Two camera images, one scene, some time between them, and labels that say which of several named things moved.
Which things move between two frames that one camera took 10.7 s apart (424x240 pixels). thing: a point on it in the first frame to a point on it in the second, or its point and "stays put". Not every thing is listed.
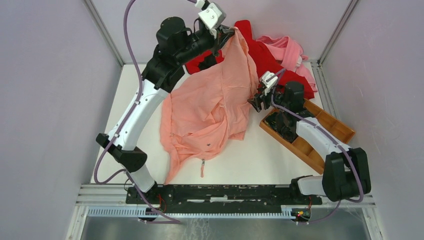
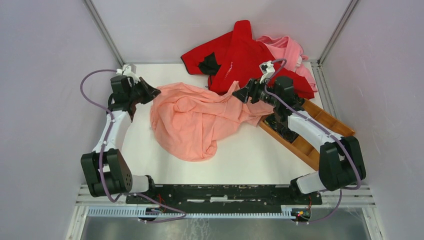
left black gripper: (222, 36) to (150, 92)
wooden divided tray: (301, 147) stays put
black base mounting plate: (219, 195) stays put
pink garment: (290, 53) stays put
